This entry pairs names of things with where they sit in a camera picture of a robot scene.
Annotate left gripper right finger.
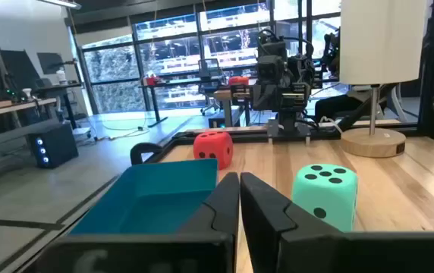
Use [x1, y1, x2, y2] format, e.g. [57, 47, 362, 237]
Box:
[240, 172, 434, 273]

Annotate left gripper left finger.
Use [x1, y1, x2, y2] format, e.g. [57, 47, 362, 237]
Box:
[23, 172, 240, 273]

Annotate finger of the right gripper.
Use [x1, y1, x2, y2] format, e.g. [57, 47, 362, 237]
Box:
[266, 83, 283, 111]
[253, 83, 268, 111]

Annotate teal foam die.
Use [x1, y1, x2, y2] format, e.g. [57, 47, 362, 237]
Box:
[291, 163, 359, 233]

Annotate red foam die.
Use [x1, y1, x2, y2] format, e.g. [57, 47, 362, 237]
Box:
[193, 130, 234, 171]

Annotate black office chair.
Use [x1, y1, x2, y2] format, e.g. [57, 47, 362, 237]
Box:
[197, 58, 228, 117]

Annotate blue plastic tray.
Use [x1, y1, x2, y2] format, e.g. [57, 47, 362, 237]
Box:
[68, 158, 219, 235]

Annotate black long desk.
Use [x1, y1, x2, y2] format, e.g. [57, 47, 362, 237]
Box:
[139, 77, 228, 128]

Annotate white shade wooden lamp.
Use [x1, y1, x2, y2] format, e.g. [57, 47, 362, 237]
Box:
[339, 0, 429, 158]

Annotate computer tower blue lights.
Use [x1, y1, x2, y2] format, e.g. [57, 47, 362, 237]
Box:
[27, 123, 80, 170]

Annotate black standing desk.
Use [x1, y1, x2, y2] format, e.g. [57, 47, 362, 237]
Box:
[34, 81, 85, 130]

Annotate grey metal bench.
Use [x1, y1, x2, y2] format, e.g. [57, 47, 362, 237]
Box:
[0, 119, 63, 196]

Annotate ceiling light strip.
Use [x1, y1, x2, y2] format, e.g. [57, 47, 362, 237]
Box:
[36, 0, 83, 11]

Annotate wooden top workbench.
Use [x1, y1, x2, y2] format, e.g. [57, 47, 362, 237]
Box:
[0, 97, 58, 121]

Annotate black monitor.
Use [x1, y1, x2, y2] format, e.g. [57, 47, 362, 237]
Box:
[0, 47, 47, 90]

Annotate white lamp cord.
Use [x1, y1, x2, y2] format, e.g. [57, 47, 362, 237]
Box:
[318, 115, 344, 134]

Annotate black clamp handle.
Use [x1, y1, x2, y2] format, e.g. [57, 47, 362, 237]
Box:
[130, 142, 164, 166]

